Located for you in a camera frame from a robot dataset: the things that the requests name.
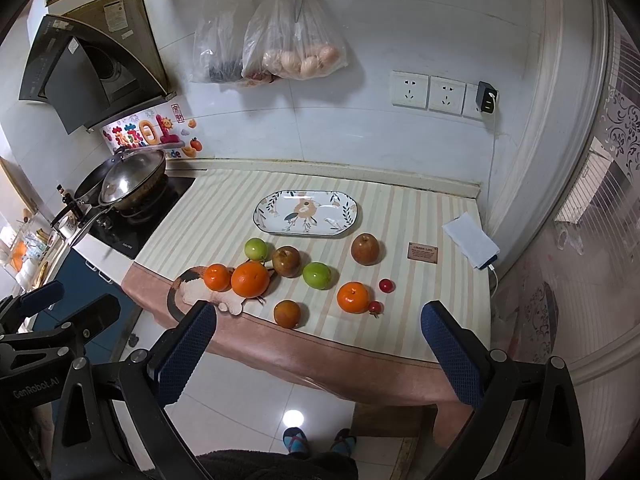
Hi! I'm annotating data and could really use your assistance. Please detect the blue slipper right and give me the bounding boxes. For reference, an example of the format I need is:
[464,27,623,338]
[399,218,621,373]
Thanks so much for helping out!
[330,428,357,457]

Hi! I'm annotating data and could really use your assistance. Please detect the white charging cable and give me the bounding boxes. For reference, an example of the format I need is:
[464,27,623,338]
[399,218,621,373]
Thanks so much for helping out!
[482,109,501,298]

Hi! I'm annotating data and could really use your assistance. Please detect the wall socket middle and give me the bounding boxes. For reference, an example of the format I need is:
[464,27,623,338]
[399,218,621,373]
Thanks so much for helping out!
[427,76,465,116]

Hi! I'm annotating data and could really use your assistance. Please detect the striped tablecloth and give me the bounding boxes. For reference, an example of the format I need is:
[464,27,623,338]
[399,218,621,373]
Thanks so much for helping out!
[120,167,494,449]

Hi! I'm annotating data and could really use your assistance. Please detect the small brown-red apple front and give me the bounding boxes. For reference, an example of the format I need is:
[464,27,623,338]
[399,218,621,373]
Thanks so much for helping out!
[272,300,302,330]

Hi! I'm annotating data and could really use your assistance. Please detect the cat-shaped mat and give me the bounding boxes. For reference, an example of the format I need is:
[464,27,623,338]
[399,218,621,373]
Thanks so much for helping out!
[166,266,250,321]

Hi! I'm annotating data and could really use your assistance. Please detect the steel wok with lid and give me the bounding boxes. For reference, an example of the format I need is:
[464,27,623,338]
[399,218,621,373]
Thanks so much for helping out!
[67,150,166,247]

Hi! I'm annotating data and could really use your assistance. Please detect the blue slipper left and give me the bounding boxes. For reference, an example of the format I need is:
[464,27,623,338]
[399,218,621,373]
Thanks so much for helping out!
[282,427,311,455]

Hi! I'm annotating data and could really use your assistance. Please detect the wall socket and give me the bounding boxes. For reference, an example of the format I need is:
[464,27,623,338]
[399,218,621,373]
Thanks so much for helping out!
[390,70,430,110]
[427,76,465,116]

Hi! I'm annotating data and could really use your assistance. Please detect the black range hood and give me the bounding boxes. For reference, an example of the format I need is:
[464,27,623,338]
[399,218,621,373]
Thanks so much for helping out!
[18,0,172,133]

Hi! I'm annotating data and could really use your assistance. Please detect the red apple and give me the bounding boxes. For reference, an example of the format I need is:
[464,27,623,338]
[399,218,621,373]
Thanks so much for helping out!
[350,233,381,266]
[271,246,302,278]

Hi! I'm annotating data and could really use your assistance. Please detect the plastic bag with eggs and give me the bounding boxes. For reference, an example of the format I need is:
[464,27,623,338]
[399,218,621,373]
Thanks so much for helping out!
[242,0,348,81]

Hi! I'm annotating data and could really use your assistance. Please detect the white radiator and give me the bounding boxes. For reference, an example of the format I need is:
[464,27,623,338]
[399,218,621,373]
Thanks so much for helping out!
[554,148,629,224]

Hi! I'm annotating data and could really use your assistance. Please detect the small orange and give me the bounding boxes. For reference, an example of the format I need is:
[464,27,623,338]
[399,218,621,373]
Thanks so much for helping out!
[202,263,231,292]

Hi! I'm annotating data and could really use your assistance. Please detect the colourful wall sticker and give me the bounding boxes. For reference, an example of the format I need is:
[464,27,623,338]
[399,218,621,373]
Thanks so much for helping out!
[100,100,204,159]

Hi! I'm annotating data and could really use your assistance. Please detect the plastic bag dark contents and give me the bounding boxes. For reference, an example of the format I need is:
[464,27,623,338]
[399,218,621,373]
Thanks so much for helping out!
[192,0,255,84]

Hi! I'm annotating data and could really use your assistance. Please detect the black frying pan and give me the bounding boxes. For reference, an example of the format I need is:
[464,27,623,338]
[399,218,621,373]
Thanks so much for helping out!
[50,151,122,226]

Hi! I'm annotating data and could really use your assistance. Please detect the green apple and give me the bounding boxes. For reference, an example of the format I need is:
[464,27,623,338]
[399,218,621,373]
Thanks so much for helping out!
[303,262,332,290]
[244,237,269,262]

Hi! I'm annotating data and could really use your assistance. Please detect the black wall charger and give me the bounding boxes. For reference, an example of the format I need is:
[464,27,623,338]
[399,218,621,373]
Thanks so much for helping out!
[475,81,498,114]

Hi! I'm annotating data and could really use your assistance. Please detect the blue slipper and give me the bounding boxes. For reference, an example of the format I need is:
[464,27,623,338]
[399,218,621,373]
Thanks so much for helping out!
[330,428,357,457]
[282,427,311,455]

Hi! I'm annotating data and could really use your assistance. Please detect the wall socket left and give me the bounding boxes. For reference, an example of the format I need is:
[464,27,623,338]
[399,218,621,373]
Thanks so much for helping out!
[390,70,430,110]

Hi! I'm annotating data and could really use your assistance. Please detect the brown card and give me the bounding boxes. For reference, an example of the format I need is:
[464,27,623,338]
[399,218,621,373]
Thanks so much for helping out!
[407,242,438,264]

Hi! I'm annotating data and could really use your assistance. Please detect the floral ceramic plate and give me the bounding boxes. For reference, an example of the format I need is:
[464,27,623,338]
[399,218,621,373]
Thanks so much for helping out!
[253,190,359,237]

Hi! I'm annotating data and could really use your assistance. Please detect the green apple front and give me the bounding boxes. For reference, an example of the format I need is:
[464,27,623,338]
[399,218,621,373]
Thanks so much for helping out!
[303,262,332,290]

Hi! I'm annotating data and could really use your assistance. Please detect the black gas stove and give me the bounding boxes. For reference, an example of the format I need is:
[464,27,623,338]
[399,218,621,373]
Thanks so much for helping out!
[89,174,195,259]

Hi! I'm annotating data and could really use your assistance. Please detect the large orange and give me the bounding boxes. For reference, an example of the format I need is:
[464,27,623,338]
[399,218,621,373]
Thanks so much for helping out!
[231,261,270,299]

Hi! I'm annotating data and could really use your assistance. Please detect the green apple back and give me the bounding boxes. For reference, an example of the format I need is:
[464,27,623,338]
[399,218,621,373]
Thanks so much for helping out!
[244,237,269,262]

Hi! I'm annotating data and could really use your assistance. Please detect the cherry tomato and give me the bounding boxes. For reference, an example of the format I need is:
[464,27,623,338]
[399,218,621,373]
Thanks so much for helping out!
[378,278,395,294]
[368,301,384,318]

